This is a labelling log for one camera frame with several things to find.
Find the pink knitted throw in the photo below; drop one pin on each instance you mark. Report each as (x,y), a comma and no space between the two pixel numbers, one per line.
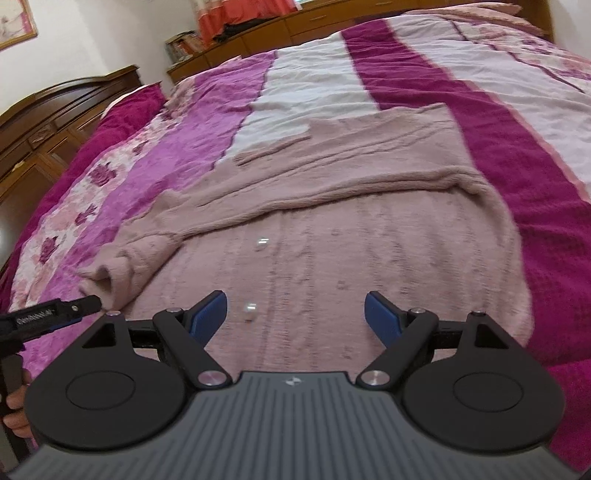
(475,16)

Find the floral curtain with orange hem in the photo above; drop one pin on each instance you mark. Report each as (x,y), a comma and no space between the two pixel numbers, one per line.
(240,14)

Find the framed wall picture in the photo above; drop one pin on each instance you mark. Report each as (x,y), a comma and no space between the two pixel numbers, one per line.
(16,23)

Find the purple striped floral blanket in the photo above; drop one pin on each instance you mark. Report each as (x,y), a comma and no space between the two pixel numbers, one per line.
(508,184)

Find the stack of books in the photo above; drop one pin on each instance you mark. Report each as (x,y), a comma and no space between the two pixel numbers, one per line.
(182,46)

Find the dark cloth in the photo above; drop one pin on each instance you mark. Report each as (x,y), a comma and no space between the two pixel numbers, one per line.
(231,32)

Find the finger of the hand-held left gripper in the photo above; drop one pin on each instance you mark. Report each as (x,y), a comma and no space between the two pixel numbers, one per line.
(83,306)

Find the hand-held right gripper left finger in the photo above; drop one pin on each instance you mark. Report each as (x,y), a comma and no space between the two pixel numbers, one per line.
(207,316)

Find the person's left hand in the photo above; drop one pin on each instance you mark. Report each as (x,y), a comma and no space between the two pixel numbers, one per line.
(16,406)

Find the magenta plush pillow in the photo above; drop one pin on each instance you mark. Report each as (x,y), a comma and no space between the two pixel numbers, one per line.
(138,110)

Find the dark wooden headboard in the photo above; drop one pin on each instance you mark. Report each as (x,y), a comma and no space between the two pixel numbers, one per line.
(46,124)

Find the long wooden cabinet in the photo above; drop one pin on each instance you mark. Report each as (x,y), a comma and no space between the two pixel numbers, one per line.
(258,39)

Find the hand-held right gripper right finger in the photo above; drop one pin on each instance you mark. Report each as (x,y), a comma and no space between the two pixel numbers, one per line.
(383,318)

